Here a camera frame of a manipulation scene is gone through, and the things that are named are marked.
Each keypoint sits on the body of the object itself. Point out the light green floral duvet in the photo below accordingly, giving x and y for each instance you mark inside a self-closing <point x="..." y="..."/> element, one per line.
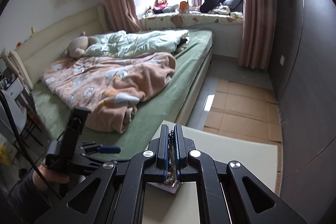
<point x="122" y="44"/>

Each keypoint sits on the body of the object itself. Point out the beige plush toy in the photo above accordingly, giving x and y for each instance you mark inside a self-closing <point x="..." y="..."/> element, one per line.
<point x="78" y="46"/>

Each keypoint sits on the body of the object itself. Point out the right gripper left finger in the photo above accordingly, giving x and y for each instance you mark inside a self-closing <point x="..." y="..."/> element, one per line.
<point x="156" y="168"/>

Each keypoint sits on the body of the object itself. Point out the floral window seat cushion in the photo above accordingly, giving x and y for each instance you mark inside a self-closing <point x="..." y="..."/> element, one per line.
<point x="175" y="20"/>

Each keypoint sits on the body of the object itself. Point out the pink fleece blanket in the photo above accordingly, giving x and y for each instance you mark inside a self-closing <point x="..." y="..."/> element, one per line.
<point x="110" y="88"/>

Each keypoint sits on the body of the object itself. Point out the grey pillow on seat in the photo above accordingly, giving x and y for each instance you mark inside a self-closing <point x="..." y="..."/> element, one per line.
<point x="234" y="5"/>

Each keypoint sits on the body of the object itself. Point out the green bed mattress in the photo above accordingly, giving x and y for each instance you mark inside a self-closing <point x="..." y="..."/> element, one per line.
<point x="173" y="104"/>

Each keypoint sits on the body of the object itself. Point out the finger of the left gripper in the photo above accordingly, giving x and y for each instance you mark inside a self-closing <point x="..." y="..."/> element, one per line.
<point x="93" y="147"/>

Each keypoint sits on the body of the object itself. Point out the black bag on seat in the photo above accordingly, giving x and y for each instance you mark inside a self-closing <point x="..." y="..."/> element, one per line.
<point x="209" y="5"/>

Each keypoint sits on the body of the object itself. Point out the dark grey wardrobe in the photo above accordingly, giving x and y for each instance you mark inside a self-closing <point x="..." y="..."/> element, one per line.
<point x="304" y="88"/>

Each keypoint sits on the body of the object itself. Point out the person's left hand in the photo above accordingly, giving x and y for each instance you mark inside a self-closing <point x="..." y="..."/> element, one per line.
<point x="50" y="176"/>

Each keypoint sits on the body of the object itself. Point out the black jewelry box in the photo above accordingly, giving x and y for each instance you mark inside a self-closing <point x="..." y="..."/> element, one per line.
<point x="170" y="187"/>

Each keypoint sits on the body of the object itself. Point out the flattened cardboard floor sheet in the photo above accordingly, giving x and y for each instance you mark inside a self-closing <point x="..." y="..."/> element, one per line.
<point x="243" y="112"/>

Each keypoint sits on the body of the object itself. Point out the cream padded headboard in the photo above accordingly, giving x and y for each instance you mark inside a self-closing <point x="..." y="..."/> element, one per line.
<point x="49" y="44"/>

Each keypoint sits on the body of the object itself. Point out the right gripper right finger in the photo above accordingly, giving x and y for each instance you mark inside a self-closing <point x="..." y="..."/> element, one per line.
<point x="189" y="161"/>

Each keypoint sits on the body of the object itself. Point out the white bedside cabinet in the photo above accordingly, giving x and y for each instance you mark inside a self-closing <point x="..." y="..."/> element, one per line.
<point x="19" y="113"/>

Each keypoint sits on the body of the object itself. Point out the white wall switch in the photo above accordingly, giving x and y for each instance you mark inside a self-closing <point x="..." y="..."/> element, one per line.
<point x="282" y="58"/>

